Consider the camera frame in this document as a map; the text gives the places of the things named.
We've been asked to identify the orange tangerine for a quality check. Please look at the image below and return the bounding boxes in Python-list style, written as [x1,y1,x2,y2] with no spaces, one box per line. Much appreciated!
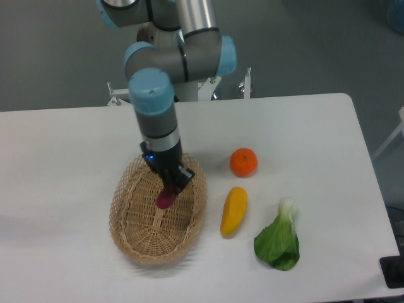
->
[230,148,258,177]

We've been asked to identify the woven wicker basket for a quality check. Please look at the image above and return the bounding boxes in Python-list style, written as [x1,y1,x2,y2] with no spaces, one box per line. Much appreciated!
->
[109,153,207,265]

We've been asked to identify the green bok choy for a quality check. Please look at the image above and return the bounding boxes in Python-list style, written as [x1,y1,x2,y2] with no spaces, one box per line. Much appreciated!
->
[253,197,300,271]

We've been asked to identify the yellow mango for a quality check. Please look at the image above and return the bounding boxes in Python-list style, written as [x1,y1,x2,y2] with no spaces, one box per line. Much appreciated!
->
[220,187,248,238]

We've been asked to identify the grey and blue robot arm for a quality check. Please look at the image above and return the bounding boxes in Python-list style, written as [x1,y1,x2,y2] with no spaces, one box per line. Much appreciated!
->
[97,1,237,195]

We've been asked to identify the purple sweet potato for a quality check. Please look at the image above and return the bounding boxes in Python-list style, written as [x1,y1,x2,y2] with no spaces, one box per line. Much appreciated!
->
[156,186,177,209]

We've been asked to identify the white frame at right edge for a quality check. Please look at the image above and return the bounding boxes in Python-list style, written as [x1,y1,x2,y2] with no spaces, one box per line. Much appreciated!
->
[371,107,403,162]

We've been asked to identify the blue object top right corner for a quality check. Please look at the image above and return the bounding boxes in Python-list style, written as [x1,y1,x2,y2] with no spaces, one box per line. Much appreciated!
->
[387,0,403,35]

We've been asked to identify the black device at table edge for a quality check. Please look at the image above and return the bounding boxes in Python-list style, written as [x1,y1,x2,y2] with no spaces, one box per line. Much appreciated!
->
[379,256,403,289]

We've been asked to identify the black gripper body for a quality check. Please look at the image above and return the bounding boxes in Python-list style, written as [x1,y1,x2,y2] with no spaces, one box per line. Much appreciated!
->
[140,140,195,195]

